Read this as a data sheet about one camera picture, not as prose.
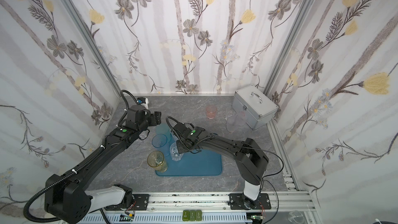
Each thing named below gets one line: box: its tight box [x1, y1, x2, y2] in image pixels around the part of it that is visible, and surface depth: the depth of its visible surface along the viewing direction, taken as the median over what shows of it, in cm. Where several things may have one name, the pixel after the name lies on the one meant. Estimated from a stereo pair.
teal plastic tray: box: [155, 146, 223, 177], surface depth 87 cm
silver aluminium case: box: [232, 85, 279, 131], surface depth 98 cm
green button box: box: [182, 209, 203, 222], surface depth 70 cm
